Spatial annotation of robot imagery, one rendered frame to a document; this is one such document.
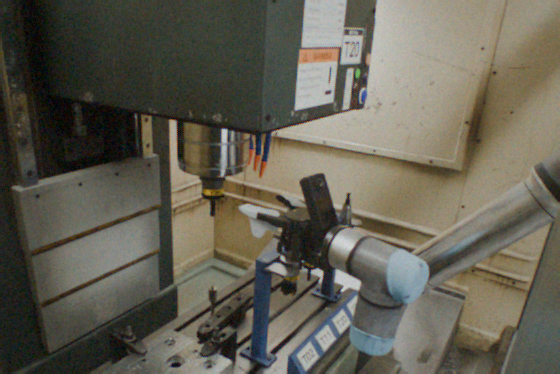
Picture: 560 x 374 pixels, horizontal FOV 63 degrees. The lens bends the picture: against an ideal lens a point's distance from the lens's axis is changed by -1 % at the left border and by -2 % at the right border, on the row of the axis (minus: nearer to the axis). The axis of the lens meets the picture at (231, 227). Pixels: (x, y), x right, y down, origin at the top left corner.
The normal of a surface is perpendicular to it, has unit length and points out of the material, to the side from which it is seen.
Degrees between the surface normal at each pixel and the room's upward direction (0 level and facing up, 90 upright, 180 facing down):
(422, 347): 24
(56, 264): 90
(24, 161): 90
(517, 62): 90
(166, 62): 90
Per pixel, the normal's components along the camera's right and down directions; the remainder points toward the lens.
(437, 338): -0.23, -0.72
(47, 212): 0.79, 0.27
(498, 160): -0.61, 0.32
